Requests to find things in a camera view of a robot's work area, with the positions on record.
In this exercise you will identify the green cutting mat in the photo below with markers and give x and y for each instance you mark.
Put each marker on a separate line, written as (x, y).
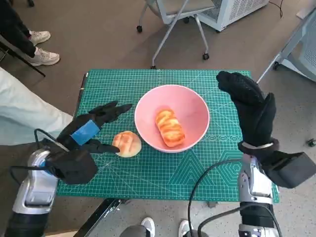
(148, 177)

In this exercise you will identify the grey wheeled chair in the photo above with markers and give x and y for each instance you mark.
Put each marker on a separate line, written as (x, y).
(187, 6)

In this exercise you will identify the right black wrist camera box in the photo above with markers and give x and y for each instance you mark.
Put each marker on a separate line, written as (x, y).
(288, 170)

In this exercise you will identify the black metal table rail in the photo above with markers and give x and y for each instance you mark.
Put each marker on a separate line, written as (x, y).
(98, 217)

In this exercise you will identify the pale cardboard piece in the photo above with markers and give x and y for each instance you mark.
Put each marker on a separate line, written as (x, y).
(306, 12)

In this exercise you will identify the black metal chair leg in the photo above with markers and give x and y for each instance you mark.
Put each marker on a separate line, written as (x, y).
(37, 69)

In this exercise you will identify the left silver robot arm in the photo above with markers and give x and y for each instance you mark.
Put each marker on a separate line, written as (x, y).
(34, 187)

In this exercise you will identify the left bare robot hand blue tape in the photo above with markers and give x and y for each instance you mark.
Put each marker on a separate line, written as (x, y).
(79, 133)

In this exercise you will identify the right black gloved robot hand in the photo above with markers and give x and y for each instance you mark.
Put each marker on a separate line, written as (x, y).
(256, 116)

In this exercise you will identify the pink bowl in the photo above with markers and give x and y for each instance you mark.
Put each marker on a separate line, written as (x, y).
(148, 111)

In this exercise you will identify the black caster wheel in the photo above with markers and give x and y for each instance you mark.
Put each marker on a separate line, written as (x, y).
(311, 142)

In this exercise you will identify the white perforated cabinet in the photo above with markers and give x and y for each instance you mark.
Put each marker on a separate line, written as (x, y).
(242, 10)

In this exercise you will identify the person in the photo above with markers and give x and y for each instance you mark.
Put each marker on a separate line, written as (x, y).
(12, 22)
(24, 111)

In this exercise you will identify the white shoe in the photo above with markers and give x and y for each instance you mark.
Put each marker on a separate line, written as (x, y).
(185, 227)
(148, 225)

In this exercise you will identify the pale mesh wheeled chair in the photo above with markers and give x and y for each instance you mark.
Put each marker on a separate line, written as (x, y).
(308, 54)

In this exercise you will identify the round bread bun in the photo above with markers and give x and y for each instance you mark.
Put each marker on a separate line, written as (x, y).
(129, 144)

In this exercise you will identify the long striped bread loaf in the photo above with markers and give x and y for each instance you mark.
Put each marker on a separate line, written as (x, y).
(170, 128)

